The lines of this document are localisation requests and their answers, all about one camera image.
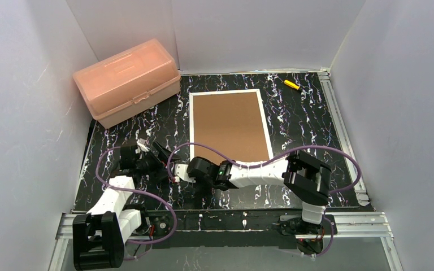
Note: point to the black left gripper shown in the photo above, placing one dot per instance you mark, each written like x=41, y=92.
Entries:
x=157, y=160

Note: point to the white picture frame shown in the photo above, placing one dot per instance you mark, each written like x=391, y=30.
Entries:
x=232, y=122

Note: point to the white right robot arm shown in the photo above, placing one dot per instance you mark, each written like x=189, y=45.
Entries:
x=304, y=175

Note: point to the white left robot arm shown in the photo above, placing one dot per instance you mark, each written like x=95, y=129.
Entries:
x=100, y=235

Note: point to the pink plastic storage box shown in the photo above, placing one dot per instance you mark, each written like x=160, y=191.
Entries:
x=128, y=83

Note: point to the yellow screwdriver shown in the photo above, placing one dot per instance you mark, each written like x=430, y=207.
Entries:
x=292, y=85

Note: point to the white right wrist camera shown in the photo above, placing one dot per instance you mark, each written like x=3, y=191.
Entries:
x=180, y=173

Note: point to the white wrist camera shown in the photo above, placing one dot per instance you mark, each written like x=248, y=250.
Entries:
x=180, y=173
x=141, y=146

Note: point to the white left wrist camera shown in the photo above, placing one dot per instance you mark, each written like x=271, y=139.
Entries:
x=141, y=146

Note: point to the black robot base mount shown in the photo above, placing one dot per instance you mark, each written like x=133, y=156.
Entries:
x=233, y=228

